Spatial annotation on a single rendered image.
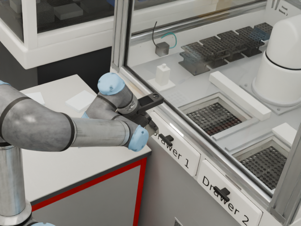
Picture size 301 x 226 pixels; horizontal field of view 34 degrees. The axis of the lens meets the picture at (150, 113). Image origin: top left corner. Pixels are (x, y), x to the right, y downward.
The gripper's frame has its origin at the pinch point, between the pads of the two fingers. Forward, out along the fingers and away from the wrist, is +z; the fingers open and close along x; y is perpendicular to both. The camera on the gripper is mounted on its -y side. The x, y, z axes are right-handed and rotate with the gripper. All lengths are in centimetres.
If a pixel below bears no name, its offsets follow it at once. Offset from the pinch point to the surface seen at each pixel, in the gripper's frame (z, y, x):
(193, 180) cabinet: 23.5, 2.9, 13.8
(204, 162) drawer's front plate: 10.8, -4.1, 18.6
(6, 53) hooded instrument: 24, 25, -120
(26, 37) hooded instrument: -5, 11, -81
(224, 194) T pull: 10.4, -0.6, 32.9
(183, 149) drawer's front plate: 12.8, -2.4, 7.2
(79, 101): 17, 14, -50
